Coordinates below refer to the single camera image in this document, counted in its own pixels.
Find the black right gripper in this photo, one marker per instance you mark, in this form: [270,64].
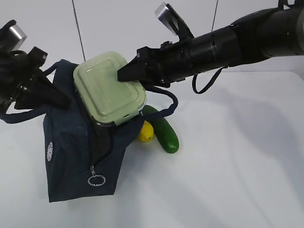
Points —
[158,66]

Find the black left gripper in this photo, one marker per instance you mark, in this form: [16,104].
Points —
[21,81]

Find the green lidded glass container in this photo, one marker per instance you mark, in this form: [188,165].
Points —
[108,101]

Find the yellow lemon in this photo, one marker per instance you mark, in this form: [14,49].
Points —
[146,133]

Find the green cucumber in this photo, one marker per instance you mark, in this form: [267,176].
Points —
[165,135]

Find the navy blue lunch bag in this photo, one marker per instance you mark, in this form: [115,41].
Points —
[83,159]

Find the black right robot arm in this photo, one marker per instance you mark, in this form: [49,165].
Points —
[268,33]

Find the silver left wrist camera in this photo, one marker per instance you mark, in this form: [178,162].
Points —
[11,36]

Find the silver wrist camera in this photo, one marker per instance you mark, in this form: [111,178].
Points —
[11,36]
[167,15]

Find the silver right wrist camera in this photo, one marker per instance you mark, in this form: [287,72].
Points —
[167,15]

